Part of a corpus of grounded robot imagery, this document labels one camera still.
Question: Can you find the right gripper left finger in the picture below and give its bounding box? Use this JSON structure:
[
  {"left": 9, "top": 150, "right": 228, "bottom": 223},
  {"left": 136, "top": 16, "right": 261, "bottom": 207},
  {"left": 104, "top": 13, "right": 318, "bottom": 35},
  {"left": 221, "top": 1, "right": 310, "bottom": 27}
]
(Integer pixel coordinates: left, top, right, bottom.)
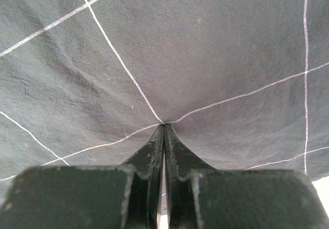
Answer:
[{"left": 1, "top": 125, "right": 164, "bottom": 228}]

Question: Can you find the dark grey checked cloth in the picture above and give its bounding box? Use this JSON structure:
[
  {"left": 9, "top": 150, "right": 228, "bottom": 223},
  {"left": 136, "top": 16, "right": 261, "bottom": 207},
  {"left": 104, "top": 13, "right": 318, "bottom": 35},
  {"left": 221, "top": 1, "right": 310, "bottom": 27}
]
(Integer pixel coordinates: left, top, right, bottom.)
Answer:
[{"left": 1, "top": 0, "right": 328, "bottom": 198}]

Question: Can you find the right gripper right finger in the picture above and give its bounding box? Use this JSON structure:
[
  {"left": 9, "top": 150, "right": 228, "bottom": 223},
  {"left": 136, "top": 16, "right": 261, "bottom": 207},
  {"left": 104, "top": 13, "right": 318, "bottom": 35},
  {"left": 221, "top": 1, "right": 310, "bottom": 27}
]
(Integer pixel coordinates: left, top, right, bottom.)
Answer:
[{"left": 164, "top": 125, "right": 328, "bottom": 228}]

